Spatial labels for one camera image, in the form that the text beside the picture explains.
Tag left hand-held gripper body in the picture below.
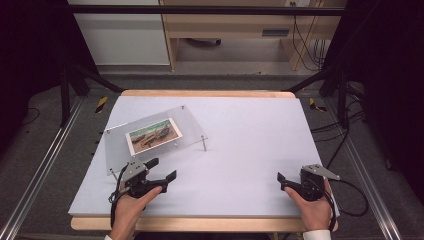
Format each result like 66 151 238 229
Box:
123 158 168 200

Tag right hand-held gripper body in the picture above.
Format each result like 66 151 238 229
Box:
298 163 341 202

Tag clear acrylic photo frame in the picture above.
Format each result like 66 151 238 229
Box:
103 105 208 177

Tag person's right hand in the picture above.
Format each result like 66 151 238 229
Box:
284 179 334 233

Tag person's left hand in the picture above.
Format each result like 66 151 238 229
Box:
111 184 163 240

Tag painting print photo card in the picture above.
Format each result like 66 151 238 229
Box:
125 117 184 157

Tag white table mat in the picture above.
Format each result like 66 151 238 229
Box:
68 95 341 218

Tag wooden table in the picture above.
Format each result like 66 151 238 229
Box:
70 89 339 234

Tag yellow clamp left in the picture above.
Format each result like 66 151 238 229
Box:
94 95 109 114

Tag yellow clamp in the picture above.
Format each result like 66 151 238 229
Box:
308 97 328 113
94 95 109 114

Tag yellow clamp right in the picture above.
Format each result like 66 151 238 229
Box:
308 97 328 113

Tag black metal stand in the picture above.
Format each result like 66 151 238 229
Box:
282 62 352 130
59 62 125 128

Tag white cabinet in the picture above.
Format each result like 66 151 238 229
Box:
67 0 171 67

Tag black curtain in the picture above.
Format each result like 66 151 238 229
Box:
0 0 100 153
321 0 424 203

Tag grey desk label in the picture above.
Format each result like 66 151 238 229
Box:
261 29 290 38

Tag light wooden desk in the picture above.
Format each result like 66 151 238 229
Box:
159 0 348 72

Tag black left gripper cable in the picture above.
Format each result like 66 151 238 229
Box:
108 164 130 229

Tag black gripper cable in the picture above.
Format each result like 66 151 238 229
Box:
308 178 370 233
108 164 130 229

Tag black floor cables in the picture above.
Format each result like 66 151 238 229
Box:
309 83 368 170

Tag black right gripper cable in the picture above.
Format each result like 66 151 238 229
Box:
308 178 370 233

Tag aluminium floor rail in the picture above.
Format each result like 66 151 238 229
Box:
0 95 86 240
323 96 403 240

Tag thin black floor cable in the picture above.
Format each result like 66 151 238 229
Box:
20 107 41 128

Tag hanging black cables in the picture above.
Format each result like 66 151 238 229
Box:
290 1 327 72

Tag black horizontal frame bar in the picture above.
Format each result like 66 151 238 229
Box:
67 4 346 17

